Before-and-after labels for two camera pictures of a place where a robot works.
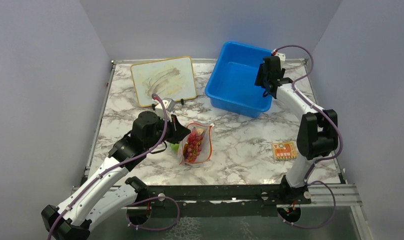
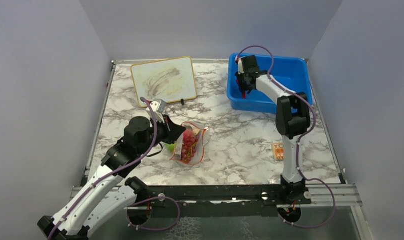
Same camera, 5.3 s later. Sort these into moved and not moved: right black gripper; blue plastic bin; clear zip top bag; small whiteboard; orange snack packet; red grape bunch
Moved: right black gripper; blue plastic bin; red grape bunch; clear zip top bag
Not moved: small whiteboard; orange snack packet
